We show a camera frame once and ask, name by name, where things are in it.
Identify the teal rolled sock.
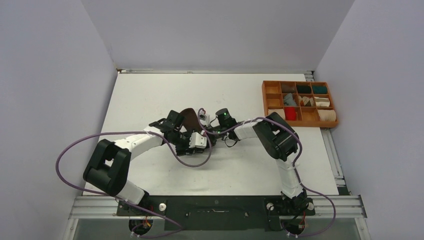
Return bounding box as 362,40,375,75
311,85,328,95

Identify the grey sock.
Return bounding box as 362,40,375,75
282,93,298,107

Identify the aluminium frame rail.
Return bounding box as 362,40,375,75
69,195,366,220

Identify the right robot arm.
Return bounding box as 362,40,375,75
201,108,304,214

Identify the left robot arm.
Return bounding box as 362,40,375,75
83,110,208,215

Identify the argyle rolled sock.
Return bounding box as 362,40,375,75
297,95,315,107

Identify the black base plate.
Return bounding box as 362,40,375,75
116,195,316,232

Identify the wooden compartment tray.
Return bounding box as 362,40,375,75
261,80,339,128

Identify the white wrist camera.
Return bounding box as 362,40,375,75
188,132,208,149
199,113,211,126

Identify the cream striped rolled sock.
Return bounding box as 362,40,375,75
314,97,331,108

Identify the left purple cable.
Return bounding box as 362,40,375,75
55,130,214,239

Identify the beige rolled sock right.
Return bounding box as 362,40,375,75
317,109,337,122

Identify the brown striped sock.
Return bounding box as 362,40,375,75
180,108,202,132

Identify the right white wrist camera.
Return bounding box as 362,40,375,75
199,113,211,126

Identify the red patterned sock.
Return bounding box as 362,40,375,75
284,106,297,121

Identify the brown rolled sock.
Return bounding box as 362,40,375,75
281,83,297,94

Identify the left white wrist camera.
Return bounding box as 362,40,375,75
188,132,208,149

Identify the black rolled sock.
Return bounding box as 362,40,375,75
296,85,312,94

